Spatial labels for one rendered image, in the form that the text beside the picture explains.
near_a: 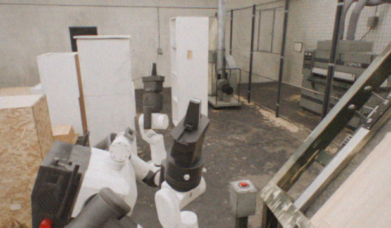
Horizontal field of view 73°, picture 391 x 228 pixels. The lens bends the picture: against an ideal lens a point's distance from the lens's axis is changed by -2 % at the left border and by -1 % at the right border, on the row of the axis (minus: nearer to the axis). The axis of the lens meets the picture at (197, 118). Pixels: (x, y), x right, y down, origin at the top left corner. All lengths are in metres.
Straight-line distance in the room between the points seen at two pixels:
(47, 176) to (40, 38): 8.61
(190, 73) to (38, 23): 5.70
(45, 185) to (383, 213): 1.24
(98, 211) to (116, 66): 2.63
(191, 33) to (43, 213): 4.24
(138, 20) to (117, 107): 6.05
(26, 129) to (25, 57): 7.22
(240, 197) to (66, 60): 4.07
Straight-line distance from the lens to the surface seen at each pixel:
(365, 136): 1.56
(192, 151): 0.53
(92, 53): 3.25
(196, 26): 4.88
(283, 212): 1.58
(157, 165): 1.27
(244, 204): 1.61
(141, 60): 9.16
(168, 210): 0.65
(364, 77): 1.81
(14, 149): 2.49
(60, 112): 5.20
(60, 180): 0.88
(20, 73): 9.65
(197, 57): 4.89
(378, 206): 1.38
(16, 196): 2.67
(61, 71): 5.07
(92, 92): 3.31
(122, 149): 0.87
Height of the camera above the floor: 1.77
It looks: 18 degrees down
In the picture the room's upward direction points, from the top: straight up
